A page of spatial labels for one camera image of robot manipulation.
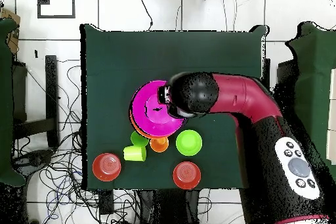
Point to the large pink bowl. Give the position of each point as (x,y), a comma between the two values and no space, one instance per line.
(141,113)

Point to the large orange bowl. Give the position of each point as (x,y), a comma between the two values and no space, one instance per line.
(141,133)

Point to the lime yellow cup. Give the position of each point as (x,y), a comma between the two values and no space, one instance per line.
(134,154)

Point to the red-orange bowl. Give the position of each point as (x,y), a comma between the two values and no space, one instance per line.
(186,175)
(106,167)

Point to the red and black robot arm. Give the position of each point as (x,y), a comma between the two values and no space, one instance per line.
(249,98)

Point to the dark green tablecloth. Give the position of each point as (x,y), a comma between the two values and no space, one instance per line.
(170,50)

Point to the orange cup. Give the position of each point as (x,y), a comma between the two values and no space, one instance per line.
(159,146)

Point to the green cup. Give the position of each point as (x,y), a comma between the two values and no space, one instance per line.
(137,141)

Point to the small green bowl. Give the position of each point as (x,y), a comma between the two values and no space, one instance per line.
(189,142)

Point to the black power strip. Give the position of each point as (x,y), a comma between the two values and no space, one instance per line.
(106,203)

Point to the green covered side table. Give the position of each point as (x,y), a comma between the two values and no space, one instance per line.
(5,103)
(315,76)

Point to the cardboard box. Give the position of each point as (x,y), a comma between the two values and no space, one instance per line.
(13,34)

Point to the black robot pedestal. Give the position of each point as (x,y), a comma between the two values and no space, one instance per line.
(170,205)

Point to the black stand frame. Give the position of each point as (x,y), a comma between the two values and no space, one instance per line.
(51,90)

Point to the grey pedestal foot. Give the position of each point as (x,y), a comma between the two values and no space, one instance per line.
(36,158)

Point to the black square floor frame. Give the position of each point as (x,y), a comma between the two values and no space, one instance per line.
(38,3)

